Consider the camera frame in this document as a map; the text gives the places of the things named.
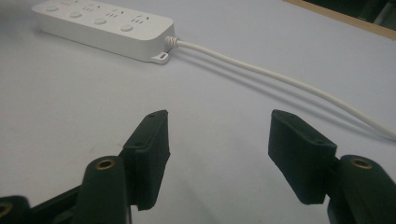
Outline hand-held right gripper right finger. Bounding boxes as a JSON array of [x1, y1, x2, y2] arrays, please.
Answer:
[[267, 108, 338, 205]]

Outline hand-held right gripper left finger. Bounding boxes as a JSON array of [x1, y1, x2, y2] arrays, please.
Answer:
[[119, 109, 172, 212]]

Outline white power strip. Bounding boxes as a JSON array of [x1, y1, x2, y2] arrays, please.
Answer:
[[31, 0, 177, 65]]

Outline white power strip cable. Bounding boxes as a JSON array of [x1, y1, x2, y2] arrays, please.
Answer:
[[163, 35, 396, 140]]

